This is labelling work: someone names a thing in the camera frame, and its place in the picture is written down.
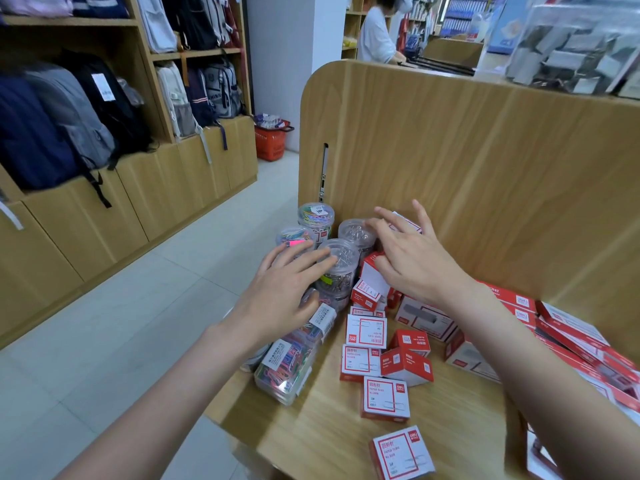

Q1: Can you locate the person's left forearm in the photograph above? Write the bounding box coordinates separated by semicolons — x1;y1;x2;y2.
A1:
54;322;253;480

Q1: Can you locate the clear pack of binder clips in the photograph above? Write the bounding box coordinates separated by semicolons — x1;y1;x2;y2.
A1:
504;4;640;98

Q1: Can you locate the clear jar of silver clips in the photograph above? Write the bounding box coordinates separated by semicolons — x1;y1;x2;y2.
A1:
311;279;352;313
338;218;377;256
315;238;361;291

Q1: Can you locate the wooden counter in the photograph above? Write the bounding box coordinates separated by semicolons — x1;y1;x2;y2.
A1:
421;37;485;69

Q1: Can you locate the blue white card box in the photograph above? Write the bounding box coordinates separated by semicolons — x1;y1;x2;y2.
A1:
486;0;540;56

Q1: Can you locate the grey red backpack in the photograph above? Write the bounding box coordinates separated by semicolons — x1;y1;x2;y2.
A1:
202;0;242;48

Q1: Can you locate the light grey backpack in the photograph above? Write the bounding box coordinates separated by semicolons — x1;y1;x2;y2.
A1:
134;0;179;55

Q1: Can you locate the white grey backpack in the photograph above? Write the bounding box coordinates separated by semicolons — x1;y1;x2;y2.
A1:
154;61;199;141

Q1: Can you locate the pile of small red white boxes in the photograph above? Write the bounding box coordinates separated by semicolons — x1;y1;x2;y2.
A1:
340;211;436;480

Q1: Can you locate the wooden shelving unit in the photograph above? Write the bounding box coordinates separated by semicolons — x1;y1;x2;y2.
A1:
0;0;259;351

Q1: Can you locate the red shopping basket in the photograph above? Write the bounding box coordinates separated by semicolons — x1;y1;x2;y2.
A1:
253;114;295;162

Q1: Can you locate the wooden display bin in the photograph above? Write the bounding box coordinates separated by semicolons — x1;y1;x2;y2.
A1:
205;60;640;480

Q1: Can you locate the navy blue backpack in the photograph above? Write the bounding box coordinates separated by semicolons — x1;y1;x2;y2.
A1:
0;76;82;191

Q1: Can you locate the pink backpack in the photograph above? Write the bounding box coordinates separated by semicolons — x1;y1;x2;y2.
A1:
0;0;74;18

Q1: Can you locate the person's left hand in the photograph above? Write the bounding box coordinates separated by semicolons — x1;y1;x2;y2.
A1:
220;243;338;358

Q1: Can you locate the red white packet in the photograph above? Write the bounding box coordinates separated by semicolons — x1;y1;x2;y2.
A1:
526;429;567;480

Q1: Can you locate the row of long red boxes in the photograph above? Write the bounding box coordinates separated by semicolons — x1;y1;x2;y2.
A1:
479;281;640;413

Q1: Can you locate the dark blue backpack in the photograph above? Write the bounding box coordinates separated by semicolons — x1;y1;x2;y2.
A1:
70;0;131;20

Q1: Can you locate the grey patterned backpack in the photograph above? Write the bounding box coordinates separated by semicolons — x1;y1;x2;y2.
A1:
201;59;246;120

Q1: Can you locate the person's right hand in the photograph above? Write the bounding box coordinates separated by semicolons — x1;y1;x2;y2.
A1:
365;199;482;311

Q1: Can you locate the clear box of coloured clips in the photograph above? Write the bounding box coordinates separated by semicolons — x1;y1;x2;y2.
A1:
254;339;322;406
299;302;339;346

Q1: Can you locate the black backpack with white tag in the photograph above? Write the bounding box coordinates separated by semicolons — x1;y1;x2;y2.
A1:
59;49;155;170

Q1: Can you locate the white backpack strap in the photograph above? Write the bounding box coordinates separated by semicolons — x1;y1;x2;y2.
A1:
0;196;24;231

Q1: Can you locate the clear jar of coloured clips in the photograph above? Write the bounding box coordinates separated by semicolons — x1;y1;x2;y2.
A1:
275;226;317;256
298;202;335;248

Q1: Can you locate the white red staple box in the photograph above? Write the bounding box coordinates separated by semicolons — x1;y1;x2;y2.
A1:
395;295;459;343
444;329;502;384

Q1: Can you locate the navy backpack with striped band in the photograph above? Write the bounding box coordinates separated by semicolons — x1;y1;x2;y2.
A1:
184;67;220;129

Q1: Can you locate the shelf of blue folders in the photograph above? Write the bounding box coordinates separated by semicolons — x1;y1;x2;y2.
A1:
439;0;495;39

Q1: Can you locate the person's right forearm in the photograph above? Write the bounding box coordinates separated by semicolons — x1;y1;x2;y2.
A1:
450;281;640;480

